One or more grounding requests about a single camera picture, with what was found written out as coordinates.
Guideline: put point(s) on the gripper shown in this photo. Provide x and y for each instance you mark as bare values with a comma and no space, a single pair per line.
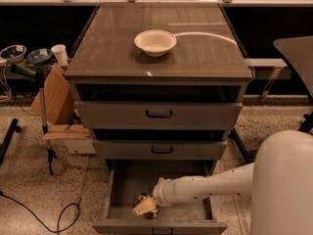
160,192

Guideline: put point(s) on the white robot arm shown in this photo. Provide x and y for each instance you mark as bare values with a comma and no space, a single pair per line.
279,181

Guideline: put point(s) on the grey bottom drawer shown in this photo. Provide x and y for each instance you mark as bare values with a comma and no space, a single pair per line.
130,179

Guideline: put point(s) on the grey drawer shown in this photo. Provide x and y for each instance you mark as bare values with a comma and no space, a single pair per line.
130,179
158,115
159,150

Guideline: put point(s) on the grey middle drawer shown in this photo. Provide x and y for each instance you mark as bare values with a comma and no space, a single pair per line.
159,150

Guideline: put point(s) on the grey top drawer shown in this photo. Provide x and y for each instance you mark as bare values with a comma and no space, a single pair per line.
158,115

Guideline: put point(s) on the grey drawer cabinet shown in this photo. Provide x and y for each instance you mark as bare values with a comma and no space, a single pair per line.
205,66

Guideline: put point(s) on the white bowl on counter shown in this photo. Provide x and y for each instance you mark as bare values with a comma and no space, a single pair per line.
155,42

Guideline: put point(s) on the brown cardboard box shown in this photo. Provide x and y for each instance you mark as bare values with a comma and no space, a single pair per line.
59,107

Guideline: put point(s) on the black stand leg left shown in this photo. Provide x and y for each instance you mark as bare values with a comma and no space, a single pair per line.
7,139

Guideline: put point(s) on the black stand legs right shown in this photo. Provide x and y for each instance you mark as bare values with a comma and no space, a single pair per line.
249,156

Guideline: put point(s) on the white paper cup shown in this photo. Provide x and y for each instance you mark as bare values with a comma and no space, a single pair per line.
60,52

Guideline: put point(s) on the blue patterned bowl right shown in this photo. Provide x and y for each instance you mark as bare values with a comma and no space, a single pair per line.
39,57

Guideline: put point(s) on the blue patterned bowl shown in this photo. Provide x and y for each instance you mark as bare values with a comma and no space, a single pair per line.
39,57
13,53

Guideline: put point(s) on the blue patterned bowl left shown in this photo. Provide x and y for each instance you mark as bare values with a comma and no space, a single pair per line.
13,53

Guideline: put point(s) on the tripod with green handle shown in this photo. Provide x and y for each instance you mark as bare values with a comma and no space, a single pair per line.
38,77

